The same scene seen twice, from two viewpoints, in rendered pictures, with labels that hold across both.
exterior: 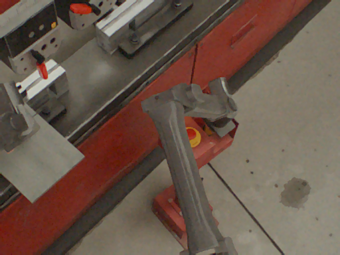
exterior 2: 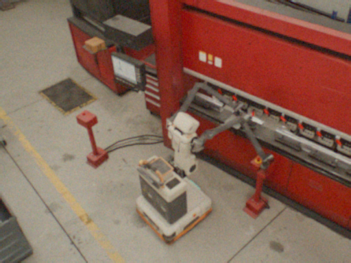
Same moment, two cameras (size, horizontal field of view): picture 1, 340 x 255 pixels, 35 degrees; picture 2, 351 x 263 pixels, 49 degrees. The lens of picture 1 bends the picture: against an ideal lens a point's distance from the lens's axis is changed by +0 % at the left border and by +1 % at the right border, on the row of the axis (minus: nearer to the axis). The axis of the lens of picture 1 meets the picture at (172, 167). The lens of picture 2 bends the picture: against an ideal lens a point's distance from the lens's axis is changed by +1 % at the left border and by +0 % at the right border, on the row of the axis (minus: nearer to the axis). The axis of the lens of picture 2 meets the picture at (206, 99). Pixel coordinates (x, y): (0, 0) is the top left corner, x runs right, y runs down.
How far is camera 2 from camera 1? 3.26 m
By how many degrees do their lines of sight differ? 56
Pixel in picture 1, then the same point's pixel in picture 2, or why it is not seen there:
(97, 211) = (248, 180)
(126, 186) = not seen: hidden behind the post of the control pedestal
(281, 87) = (327, 240)
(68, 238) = (236, 173)
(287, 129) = (306, 242)
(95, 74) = (267, 134)
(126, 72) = (269, 140)
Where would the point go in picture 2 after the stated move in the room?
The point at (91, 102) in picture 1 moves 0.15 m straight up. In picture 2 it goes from (258, 135) to (259, 124)
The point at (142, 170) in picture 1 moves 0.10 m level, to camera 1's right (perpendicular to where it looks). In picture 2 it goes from (267, 190) to (268, 197)
